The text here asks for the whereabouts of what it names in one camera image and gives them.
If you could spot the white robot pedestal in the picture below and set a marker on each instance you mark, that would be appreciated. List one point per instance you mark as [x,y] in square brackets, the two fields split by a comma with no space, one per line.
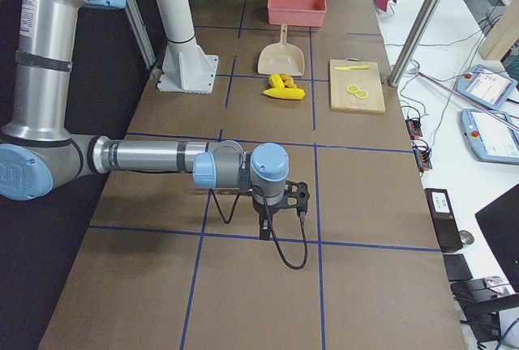
[186,67]

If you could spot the lemon slice far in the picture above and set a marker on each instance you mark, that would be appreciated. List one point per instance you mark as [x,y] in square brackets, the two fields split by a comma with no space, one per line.
[353,89]

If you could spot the brown toy ginger root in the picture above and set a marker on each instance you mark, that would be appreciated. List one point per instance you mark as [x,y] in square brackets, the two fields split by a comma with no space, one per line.
[288,81]

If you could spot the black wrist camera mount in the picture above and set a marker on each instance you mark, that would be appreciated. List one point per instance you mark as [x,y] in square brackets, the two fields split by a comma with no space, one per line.
[295,196]

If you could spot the wooden plank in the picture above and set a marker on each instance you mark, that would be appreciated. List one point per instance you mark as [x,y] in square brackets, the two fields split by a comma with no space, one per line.
[503,34]

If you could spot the orange black adapter near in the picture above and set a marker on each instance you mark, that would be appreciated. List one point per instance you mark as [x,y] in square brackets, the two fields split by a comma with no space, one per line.
[422,155]

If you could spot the silver metal post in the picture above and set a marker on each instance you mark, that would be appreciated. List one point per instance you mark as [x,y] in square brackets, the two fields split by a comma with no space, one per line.
[420,24]

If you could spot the blue teach pendant near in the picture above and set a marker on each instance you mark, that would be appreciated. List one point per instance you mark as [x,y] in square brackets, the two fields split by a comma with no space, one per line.
[489,140]

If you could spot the orange black adapter far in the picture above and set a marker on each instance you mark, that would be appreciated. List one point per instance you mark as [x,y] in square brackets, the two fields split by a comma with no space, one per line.
[414,127]

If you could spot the blue teach pendant far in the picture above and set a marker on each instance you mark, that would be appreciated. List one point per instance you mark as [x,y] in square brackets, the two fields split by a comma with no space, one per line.
[486,87]

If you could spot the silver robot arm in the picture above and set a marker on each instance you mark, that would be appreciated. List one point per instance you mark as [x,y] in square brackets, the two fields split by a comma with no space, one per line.
[38,154]

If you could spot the yellow plastic knife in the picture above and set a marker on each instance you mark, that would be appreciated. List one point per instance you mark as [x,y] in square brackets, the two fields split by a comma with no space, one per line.
[348,68]

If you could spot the orange black adapter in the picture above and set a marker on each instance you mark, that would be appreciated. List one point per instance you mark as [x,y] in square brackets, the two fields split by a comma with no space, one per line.
[414,127]
[422,155]

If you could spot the lemon slice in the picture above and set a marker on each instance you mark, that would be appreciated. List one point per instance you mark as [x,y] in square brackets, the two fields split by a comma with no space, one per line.
[353,89]
[361,94]

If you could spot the black monitor corner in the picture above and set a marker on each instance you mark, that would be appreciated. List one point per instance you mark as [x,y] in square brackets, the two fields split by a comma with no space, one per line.
[498,221]

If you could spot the blue teach pendant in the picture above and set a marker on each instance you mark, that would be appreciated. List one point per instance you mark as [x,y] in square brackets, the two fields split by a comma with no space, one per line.
[489,140]
[486,87]

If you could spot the pink plastic bin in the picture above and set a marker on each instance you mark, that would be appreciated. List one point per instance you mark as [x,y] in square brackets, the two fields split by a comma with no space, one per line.
[301,13]

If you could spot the yellow toy pepper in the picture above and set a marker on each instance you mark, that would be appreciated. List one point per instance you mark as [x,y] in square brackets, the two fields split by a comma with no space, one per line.
[276,81]

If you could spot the black box with label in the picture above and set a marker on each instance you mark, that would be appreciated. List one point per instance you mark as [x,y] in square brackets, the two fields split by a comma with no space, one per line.
[443,220]

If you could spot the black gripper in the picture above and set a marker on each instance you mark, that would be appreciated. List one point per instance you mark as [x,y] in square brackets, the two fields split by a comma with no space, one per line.
[264,211]

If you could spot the lemon slice near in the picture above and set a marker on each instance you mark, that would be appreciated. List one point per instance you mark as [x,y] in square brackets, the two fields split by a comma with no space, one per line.
[361,94]

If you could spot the beige plastic dustpan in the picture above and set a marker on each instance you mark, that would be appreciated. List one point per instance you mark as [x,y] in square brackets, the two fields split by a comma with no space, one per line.
[281,57]

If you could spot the yellow toy corn cob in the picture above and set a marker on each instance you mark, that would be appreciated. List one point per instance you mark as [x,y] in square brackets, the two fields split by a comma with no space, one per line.
[286,93]

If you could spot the wooden cutting board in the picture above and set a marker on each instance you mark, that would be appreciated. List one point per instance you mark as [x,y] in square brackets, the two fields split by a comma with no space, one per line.
[368,80]

